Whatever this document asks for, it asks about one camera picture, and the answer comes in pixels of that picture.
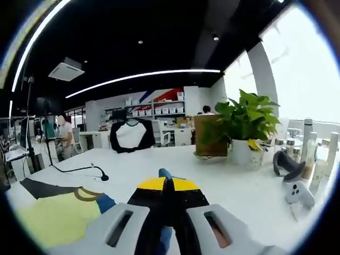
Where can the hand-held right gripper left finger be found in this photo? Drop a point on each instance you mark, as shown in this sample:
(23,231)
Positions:
(117,225)

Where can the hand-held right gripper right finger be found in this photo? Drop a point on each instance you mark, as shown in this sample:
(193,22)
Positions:
(196,225)

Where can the yellow blue grey garment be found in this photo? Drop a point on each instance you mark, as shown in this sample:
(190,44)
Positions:
(61,217)

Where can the brown cardboard box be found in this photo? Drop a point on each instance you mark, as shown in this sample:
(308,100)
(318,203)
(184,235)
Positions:
(210,138)

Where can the white desk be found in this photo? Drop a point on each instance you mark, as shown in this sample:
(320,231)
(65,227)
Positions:
(93,138)

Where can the black white raglan shirt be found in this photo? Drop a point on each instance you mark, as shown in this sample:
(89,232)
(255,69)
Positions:
(131,135)

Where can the white office chair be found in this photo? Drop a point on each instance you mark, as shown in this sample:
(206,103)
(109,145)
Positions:
(163,132)

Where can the white game controller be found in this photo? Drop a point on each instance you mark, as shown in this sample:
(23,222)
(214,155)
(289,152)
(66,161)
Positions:
(297,195)

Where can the black tripod stand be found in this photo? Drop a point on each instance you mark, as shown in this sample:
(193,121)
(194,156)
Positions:
(32,156)

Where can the dark grey curved device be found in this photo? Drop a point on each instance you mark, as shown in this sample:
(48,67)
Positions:
(292,170)

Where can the black monitor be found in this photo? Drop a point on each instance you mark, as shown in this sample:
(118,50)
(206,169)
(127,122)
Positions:
(119,115)

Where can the small glass jar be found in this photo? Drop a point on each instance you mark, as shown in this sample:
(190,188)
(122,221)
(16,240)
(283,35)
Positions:
(290,146)
(279,144)

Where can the green potted plant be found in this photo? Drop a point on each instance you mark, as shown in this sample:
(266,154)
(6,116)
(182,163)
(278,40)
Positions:
(247,119)

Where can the teal hanging cloth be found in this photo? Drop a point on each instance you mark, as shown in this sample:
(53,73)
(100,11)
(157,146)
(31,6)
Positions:
(50,128)

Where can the silver laptop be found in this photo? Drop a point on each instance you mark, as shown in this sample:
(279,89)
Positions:
(24,135)

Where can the white paper cup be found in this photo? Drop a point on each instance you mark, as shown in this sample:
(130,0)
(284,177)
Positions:
(318,175)

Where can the clear bottle white cap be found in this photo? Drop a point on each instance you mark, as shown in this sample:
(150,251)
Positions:
(311,148)

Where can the white thermos bottle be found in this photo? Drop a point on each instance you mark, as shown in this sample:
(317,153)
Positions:
(308,127)

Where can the long ceiling light strip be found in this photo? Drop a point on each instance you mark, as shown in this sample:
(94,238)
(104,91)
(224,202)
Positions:
(29,45)
(148,75)

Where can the ceiling air conditioner vent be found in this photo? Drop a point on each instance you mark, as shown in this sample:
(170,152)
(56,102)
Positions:
(66,69)

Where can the wall shelf with white bins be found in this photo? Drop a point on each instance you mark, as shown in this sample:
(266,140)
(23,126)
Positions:
(170,110)

